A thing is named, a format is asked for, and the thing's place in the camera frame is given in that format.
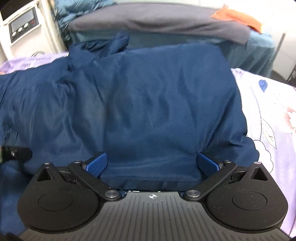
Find teal bed cover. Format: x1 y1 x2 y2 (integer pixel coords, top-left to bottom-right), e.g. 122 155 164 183
54 1 275 77

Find lavender floral bed sheet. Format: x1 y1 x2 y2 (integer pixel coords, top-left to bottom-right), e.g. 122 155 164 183
0 52 296 238

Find navy blue padded jacket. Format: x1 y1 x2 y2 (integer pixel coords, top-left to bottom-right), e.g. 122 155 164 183
1 33 259 233

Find grey blanket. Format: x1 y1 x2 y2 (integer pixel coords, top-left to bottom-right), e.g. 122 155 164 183
68 4 251 45

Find white appliance with control panel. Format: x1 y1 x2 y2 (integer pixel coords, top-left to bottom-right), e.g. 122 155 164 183
1 1 66 60

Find orange cloth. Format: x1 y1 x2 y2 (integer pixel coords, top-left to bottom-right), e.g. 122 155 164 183
211 6 262 34

